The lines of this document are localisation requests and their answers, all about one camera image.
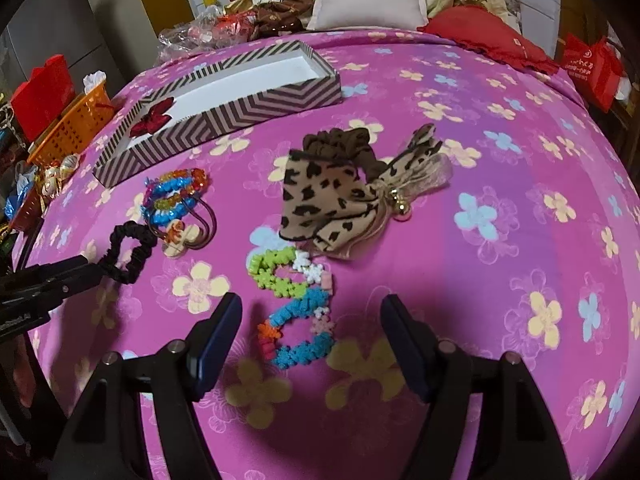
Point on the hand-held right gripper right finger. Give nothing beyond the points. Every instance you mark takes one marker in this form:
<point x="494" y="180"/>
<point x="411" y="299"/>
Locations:
<point x="405" y="350"/>

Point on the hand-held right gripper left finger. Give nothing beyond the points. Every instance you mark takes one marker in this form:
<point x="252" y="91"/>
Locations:
<point x="220" y="340"/>

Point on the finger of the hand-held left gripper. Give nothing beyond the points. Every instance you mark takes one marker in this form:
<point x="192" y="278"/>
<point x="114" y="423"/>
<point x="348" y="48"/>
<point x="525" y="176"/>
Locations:
<point x="55" y="294"/>
<point x="65" y="265"/>

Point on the black scrunchie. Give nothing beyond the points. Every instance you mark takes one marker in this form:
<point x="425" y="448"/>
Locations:
<point x="127" y="247"/>

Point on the leopard print fabric bow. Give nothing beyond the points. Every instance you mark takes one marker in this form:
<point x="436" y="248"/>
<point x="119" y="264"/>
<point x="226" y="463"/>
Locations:
<point x="320" y="200"/>

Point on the brown scrunchie with leopard ribbon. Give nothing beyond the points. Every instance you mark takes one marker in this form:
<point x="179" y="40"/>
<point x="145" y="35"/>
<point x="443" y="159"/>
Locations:
<point x="345" y="147"/>

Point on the striped gift box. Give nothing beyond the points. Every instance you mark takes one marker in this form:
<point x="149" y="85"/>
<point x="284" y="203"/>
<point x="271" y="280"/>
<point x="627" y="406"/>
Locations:
<point x="225" y="115"/>

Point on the wrapped egg snack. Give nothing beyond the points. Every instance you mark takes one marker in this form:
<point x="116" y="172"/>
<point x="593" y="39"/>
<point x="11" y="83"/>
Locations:
<point x="52" y="182"/>
<point x="69" y="165"/>

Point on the blue foil wrapper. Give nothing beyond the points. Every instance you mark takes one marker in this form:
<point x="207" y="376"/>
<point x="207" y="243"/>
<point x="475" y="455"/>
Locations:
<point x="20" y="192"/>

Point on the pink floral blanket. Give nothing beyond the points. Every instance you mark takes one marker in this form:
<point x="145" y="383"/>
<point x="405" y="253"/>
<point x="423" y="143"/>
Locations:
<point x="500" y="260"/>

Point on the orange plastic basket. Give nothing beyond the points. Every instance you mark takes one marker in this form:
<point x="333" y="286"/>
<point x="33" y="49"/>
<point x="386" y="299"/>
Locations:
<point x="70" y="125"/>

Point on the red bow hair clip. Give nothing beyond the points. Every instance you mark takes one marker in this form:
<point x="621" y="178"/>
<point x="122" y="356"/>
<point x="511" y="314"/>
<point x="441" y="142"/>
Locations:
<point x="152" y="119"/>

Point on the red box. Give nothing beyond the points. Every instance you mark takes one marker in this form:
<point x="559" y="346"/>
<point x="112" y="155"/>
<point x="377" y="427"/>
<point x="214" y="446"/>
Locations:
<point x="42" y="95"/>

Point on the white tissue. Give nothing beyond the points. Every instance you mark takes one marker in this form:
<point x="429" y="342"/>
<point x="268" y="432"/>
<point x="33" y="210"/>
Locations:
<point x="95" y="81"/>

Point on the grey cabinet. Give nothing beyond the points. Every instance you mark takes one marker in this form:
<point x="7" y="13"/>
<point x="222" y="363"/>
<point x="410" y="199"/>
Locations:
<point x="55" y="10"/>

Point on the clear plastic bag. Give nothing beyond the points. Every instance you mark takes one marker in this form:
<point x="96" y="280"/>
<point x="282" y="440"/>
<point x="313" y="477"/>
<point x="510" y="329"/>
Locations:
<point x="200" y="32"/>

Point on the yellow capped bottle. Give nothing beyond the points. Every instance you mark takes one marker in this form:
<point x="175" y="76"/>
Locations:
<point x="210" y="2"/>

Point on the red ruffled cushion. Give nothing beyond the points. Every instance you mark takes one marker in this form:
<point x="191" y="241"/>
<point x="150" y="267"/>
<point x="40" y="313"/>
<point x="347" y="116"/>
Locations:
<point x="490" y="35"/>

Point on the red shopping bag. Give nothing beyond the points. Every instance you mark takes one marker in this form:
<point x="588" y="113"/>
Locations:
<point x="592" y="70"/>

